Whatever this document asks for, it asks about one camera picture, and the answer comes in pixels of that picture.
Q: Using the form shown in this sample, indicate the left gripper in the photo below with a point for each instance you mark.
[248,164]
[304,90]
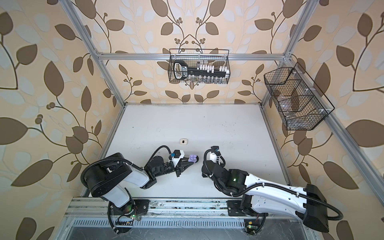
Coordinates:
[183,164]

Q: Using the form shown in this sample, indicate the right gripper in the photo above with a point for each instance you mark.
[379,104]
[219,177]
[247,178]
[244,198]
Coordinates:
[206,161]

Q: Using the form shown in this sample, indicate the purple round charging case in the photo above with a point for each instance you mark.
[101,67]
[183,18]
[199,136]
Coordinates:
[193,158]

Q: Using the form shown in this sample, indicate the cream earbud charging case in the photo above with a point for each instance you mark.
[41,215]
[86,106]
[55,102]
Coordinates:
[184,141]

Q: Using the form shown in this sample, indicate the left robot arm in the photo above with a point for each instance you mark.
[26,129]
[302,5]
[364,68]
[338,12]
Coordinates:
[103,178]

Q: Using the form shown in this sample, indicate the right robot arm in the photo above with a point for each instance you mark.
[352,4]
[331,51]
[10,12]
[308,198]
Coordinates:
[260,196]

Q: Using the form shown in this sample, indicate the black tool with white parts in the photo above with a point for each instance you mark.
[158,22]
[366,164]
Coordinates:
[183,71]

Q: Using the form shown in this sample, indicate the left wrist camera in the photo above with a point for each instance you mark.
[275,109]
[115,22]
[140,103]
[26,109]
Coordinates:
[176,157]

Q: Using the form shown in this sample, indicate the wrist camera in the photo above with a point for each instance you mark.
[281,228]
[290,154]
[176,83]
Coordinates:
[176,157]
[215,154]

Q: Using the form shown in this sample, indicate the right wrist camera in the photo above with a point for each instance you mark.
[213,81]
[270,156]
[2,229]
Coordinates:
[215,154]

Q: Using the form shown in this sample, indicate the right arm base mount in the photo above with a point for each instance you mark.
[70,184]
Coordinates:
[240,208]

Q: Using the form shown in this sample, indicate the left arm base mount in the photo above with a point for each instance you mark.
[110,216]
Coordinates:
[121,219]

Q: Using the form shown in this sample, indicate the black wire basket back wall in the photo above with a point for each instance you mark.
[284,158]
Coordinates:
[216,57]

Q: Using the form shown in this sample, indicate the black wire basket wall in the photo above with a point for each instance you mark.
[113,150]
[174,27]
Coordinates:
[301,105]
[216,57]

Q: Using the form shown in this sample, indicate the black wire basket right wall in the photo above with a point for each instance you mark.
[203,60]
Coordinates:
[301,105]

